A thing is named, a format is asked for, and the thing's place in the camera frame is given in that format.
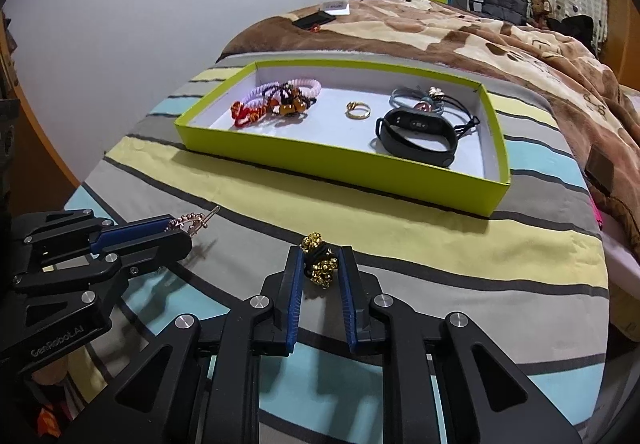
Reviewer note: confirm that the person's left hand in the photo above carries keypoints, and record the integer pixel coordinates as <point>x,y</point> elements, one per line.
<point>49,376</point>

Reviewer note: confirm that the brown patterned blanket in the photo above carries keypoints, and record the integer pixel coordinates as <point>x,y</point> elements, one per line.
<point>400,43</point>

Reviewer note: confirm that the black smart band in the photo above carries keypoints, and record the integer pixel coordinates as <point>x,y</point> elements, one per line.
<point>415,121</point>

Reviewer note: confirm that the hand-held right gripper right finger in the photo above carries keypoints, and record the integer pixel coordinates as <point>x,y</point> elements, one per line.
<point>348,304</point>

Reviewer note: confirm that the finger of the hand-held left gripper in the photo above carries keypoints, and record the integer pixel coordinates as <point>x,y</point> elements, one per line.
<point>135,229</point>
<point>160,246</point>

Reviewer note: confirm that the black phone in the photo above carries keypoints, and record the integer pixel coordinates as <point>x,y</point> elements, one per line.
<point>312,19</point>

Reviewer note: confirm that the black clothing pile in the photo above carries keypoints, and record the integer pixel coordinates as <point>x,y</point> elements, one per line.
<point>572,31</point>

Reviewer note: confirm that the lime green cardboard tray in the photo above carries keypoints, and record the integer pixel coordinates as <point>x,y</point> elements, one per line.
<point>325,168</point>

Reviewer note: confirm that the orange wooden wardrobe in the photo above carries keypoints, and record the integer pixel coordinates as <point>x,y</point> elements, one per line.
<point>617,23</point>

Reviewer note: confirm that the black square pad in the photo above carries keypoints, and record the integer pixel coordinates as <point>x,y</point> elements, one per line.
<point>600,171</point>

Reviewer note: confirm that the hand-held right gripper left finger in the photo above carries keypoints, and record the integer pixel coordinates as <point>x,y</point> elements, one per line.
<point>295,304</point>

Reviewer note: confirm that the brown teddy bear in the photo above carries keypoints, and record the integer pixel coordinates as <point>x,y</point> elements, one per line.
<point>540,8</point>

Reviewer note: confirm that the striped fleece blanket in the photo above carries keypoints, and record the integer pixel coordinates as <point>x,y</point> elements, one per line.
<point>450,274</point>

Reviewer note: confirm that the small white box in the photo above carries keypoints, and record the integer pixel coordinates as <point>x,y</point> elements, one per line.
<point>334,7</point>

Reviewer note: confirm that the pink cloth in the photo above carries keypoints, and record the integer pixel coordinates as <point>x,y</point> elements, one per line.
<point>597,214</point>

